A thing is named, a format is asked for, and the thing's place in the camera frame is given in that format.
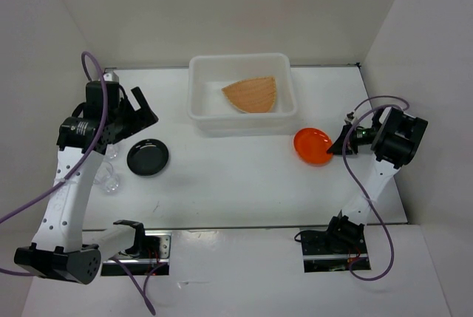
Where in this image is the orange plastic plate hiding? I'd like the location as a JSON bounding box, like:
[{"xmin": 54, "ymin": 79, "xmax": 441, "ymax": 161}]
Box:
[{"xmin": 293, "ymin": 128, "xmax": 333, "ymax": 166}]

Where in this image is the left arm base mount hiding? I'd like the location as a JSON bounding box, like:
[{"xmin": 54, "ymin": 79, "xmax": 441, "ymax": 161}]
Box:
[{"xmin": 115, "ymin": 230, "xmax": 171, "ymax": 276}]

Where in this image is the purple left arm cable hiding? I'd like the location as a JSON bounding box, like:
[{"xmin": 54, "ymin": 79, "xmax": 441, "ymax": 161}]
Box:
[{"xmin": 0, "ymin": 50, "xmax": 167, "ymax": 316}]

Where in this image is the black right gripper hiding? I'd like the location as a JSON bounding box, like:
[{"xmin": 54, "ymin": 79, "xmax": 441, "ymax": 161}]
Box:
[{"xmin": 327, "ymin": 123, "xmax": 379, "ymax": 156}]

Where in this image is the black round plate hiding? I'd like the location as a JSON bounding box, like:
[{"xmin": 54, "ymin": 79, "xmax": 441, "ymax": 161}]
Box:
[{"xmin": 126, "ymin": 139, "xmax": 169, "ymax": 177}]

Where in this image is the clear plastic cup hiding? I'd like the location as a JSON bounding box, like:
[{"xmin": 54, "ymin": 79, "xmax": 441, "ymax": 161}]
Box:
[
  {"xmin": 105, "ymin": 144, "xmax": 120, "ymax": 160},
  {"xmin": 93, "ymin": 161, "xmax": 120, "ymax": 194}
]

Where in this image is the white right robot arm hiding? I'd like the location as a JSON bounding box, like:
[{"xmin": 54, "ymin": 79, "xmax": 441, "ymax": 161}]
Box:
[{"xmin": 324, "ymin": 106, "xmax": 428, "ymax": 253}]

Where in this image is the tan woven triangular plate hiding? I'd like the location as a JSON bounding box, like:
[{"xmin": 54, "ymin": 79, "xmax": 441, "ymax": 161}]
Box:
[{"xmin": 222, "ymin": 76, "xmax": 277, "ymax": 114}]

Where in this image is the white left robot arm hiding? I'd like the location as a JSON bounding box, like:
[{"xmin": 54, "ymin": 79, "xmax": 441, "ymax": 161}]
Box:
[{"xmin": 14, "ymin": 81, "xmax": 158, "ymax": 284}]

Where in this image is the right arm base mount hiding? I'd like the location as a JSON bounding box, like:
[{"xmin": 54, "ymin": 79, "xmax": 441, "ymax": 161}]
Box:
[{"xmin": 293, "ymin": 229, "xmax": 371, "ymax": 273}]

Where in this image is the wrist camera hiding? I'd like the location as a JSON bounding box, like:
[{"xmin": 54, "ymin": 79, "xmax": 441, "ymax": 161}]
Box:
[
  {"xmin": 103, "ymin": 71, "xmax": 120, "ymax": 83},
  {"xmin": 344, "ymin": 112, "xmax": 357, "ymax": 126}
]

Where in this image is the translucent white plastic bin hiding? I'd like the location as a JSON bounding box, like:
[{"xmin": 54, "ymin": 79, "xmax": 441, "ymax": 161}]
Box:
[{"xmin": 187, "ymin": 53, "xmax": 298, "ymax": 137}]

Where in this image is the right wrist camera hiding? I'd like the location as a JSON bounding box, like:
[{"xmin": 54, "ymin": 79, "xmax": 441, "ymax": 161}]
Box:
[{"xmin": 344, "ymin": 112, "xmax": 357, "ymax": 126}]

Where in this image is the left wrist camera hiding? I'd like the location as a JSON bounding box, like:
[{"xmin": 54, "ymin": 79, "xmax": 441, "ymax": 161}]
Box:
[{"xmin": 103, "ymin": 71, "xmax": 120, "ymax": 83}]

